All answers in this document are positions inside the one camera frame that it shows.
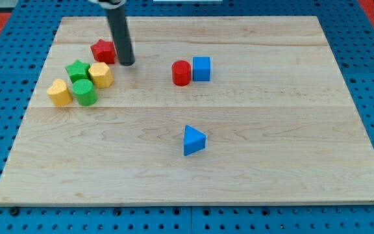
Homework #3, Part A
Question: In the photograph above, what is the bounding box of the red star block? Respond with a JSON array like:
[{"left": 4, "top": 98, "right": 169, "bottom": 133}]
[{"left": 90, "top": 39, "right": 116, "bottom": 64}]

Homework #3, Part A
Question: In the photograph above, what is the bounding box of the green star block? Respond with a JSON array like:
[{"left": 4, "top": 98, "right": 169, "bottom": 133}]
[{"left": 65, "top": 60, "right": 90, "bottom": 83}]

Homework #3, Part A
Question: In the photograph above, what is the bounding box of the blue triangle block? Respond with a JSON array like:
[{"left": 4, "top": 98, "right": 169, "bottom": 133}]
[{"left": 183, "top": 125, "right": 206, "bottom": 156}]

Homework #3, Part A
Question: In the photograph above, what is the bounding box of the light wooden board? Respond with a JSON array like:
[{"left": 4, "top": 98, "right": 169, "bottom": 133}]
[{"left": 0, "top": 16, "right": 374, "bottom": 207}]

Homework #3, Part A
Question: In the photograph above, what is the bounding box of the red cylinder block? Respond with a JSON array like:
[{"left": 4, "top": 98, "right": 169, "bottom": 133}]
[{"left": 171, "top": 60, "right": 192, "bottom": 86}]

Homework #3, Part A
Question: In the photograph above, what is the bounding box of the blue cube block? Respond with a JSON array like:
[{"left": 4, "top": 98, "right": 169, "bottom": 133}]
[{"left": 193, "top": 57, "right": 211, "bottom": 82}]

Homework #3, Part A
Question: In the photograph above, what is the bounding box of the yellow hexagon block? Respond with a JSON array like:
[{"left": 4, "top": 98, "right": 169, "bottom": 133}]
[{"left": 88, "top": 62, "right": 114, "bottom": 88}]

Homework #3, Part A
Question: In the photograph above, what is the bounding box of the green cylinder block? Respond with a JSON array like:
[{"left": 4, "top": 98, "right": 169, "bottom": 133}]
[{"left": 72, "top": 79, "right": 98, "bottom": 107}]

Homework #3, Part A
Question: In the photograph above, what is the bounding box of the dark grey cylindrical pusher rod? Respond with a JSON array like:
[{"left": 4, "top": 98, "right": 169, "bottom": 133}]
[{"left": 105, "top": 0, "right": 135, "bottom": 66}]

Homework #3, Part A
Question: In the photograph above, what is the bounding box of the yellow heart block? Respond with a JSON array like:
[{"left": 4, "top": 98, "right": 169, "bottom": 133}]
[{"left": 46, "top": 79, "right": 73, "bottom": 107}]

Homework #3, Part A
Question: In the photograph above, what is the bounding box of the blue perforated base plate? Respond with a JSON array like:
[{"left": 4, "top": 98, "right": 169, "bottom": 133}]
[{"left": 0, "top": 1, "right": 374, "bottom": 233}]

